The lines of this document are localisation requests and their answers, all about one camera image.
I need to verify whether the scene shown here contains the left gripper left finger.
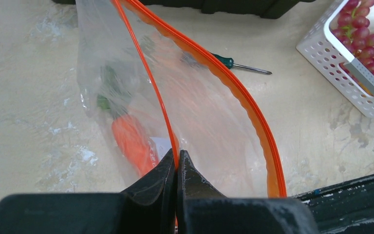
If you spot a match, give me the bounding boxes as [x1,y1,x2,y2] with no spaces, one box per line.
[0,151,176,234]

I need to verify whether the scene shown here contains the orange toy carrot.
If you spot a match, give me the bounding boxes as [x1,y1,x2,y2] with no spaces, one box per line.
[96,65,159,177]

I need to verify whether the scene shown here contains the green handle screwdriver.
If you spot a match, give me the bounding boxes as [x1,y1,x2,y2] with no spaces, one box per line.
[180,51,273,76]

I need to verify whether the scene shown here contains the white perforated plastic basket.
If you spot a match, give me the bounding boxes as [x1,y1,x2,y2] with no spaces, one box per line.
[296,0,374,118]

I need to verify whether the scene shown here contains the black plastic toolbox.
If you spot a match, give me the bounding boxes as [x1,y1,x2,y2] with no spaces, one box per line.
[51,0,317,20]

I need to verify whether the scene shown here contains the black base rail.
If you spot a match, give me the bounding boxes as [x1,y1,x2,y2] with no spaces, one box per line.
[296,174,374,234]

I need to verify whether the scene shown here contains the light red toy grapes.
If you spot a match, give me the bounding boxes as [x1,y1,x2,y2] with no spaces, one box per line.
[330,0,374,75]

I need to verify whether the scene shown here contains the clear orange-zip bag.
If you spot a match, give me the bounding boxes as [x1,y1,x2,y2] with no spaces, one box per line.
[76,0,287,197]

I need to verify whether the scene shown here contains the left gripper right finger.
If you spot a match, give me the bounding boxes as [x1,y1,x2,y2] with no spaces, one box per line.
[176,150,319,234]

